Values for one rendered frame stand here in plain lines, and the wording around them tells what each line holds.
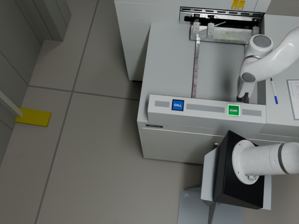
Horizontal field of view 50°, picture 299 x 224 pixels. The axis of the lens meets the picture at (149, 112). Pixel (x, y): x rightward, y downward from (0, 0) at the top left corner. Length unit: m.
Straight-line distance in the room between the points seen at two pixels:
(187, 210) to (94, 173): 0.73
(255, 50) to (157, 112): 0.57
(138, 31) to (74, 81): 0.93
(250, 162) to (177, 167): 1.12
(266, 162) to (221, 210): 1.11
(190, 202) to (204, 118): 0.97
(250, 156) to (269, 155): 0.09
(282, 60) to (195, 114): 0.55
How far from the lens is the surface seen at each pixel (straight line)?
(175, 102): 1.52
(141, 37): 2.08
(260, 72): 1.12
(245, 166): 1.38
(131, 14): 1.91
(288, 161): 1.28
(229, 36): 1.85
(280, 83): 1.67
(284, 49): 1.11
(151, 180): 2.39
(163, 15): 1.89
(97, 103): 2.62
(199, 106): 1.53
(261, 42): 1.18
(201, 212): 2.36
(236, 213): 2.40
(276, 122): 1.57
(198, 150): 2.01
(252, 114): 1.56
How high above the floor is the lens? 2.35
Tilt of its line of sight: 67 degrees down
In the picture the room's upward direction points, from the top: 5 degrees counter-clockwise
